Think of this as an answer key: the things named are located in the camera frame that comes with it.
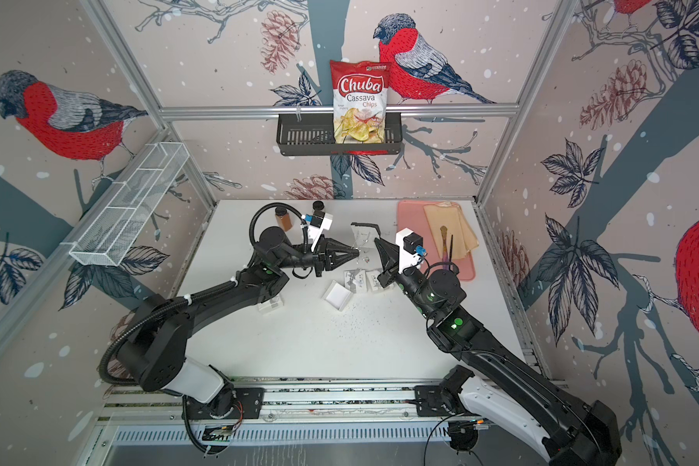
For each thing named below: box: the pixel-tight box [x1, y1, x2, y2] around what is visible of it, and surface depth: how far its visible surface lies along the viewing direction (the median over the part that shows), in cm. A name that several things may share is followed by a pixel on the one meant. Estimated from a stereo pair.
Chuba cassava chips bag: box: [330, 59, 393, 145], surface depth 87 cm
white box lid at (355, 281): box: [343, 268, 368, 294], surface depth 97 cm
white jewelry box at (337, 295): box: [320, 279, 354, 312], surface depth 94 cm
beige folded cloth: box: [423, 201, 479, 261], surface depth 116 cm
